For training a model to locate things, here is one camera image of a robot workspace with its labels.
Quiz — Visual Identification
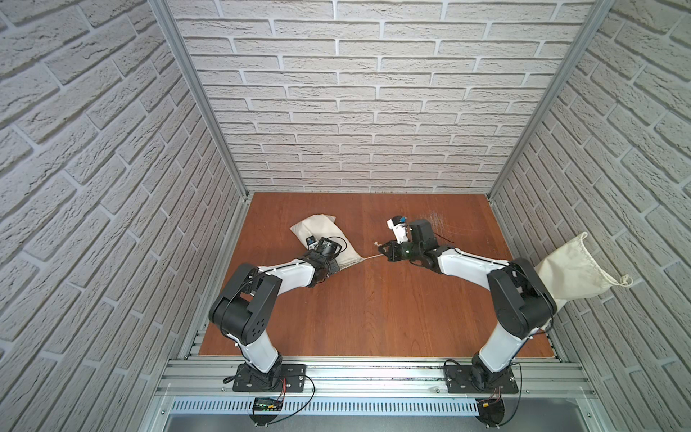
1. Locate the cream cloth drawstring bag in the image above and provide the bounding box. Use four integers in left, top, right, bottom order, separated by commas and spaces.
290, 214, 381, 270

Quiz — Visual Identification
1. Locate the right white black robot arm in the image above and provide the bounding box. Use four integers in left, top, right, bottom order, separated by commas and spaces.
378, 216, 557, 390

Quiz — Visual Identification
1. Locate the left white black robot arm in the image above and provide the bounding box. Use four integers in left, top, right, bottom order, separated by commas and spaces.
209, 250, 339, 377

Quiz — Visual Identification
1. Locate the right round black controller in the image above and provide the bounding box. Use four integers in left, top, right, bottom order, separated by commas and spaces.
476, 399, 506, 428

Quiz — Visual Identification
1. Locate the white perforated vent strip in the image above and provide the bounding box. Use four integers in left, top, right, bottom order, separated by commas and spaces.
169, 396, 479, 417

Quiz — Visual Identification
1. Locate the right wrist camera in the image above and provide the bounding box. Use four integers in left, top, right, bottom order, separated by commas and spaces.
387, 215, 410, 244

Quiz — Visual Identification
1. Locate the left aluminium corner post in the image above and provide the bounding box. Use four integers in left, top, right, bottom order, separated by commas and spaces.
148, 0, 250, 199

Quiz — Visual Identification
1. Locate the aluminium corner post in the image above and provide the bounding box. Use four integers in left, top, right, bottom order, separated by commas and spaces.
487, 0, 617, 201
148, 0, 250, 199

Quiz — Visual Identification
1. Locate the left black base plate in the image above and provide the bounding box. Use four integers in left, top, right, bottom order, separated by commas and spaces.
232, 364, 307, 393

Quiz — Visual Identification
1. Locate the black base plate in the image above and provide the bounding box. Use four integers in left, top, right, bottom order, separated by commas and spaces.
444, 365, 519, 395
232, 364, 307, 393

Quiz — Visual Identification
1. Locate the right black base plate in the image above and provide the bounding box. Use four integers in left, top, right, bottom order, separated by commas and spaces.
444, 365, 519, 395

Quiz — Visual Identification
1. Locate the left controller board with wires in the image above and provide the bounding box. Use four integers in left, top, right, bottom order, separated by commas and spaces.
250, 374, 316, 427

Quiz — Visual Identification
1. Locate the cream cloth bag at wall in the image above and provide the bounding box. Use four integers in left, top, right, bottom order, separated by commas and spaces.
536, 232, 633, 311

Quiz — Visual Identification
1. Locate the aluminium front rail frame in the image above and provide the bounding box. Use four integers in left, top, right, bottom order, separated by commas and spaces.
140, 356, 614, 431

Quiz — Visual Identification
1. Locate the right aluminium corner post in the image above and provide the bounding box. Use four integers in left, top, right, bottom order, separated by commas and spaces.
487, 0, 617, 201

